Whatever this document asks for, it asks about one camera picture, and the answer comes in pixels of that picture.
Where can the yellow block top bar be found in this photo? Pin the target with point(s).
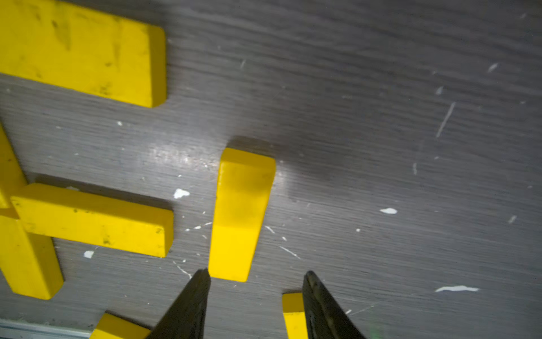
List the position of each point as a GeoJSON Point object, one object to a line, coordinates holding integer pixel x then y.
{"type": "Point", "coordinates": [81, 49]}

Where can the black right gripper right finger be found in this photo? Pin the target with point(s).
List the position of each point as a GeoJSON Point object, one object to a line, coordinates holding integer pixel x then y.
{"type": "Point", "coordinates": [324, 316]}

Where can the yellow block vertical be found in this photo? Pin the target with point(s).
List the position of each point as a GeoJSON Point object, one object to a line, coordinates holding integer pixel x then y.
{"type": "Point", "coordinates": [11, 175]}
{"type": "Point", "coordinates": [28, 261]}
{"type": "Point", "coordinates": [244, 185]}

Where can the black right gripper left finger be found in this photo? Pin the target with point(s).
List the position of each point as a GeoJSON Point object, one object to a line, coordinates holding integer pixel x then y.
{"type": "Point", "coordinates": [185, 319]}

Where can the yellow block front edge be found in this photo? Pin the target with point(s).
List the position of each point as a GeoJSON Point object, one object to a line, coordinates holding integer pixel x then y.
{"type": "Point", "coordinates": [113, 327]}

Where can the yellow block bar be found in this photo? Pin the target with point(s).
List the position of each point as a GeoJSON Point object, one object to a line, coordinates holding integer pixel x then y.
{"type": "Point", "coordinates": [81, 49]}
{"type": "Point", "coordinates": [97, 220]}

